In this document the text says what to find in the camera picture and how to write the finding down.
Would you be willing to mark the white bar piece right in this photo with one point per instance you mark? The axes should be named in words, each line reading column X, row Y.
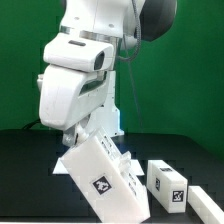
column 208, row 211

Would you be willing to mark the white marker sheet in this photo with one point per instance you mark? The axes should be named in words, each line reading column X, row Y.
column 135, row 165

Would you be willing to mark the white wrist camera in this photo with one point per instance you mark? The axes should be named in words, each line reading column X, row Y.
column 78, row 53

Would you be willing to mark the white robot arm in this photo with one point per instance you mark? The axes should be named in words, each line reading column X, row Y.
column 122, row 23

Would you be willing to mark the white cabinet box body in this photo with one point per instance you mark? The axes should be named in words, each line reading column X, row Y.
column 107, row 181

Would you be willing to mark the white cabinet block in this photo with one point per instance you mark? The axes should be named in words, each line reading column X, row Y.
column 167, row 185

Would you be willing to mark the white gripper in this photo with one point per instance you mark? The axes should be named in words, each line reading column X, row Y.
column 68, row 96

